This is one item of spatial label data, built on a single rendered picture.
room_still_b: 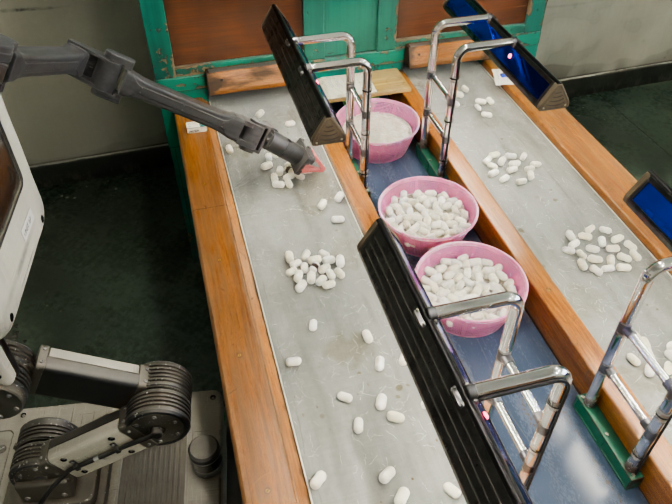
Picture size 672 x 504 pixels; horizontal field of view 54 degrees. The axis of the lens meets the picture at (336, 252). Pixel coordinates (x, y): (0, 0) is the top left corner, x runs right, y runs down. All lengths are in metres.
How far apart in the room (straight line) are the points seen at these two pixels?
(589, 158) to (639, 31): 2.03
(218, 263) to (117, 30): 1.57
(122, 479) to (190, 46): 1.29
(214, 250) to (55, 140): 1.69
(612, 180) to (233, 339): 1.14
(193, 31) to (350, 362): 1.21
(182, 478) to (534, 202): 1.15
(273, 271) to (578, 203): 0.86
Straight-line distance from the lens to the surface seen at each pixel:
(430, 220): 1.78
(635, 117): 3.91
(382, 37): 2.33
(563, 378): 1.01
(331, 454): 1.32
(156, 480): 1.64
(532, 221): 1.83
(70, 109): 3.15
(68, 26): 2.98
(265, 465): 1.28
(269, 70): 2.23
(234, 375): 1.40
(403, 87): 2.27
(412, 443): 1.34
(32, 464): 1.54
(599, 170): 2.03
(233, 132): 1.75
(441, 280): 1.63
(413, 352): 1.04
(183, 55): 2.23
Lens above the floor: 1.88
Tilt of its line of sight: 43 degrees down
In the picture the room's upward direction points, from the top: straight up
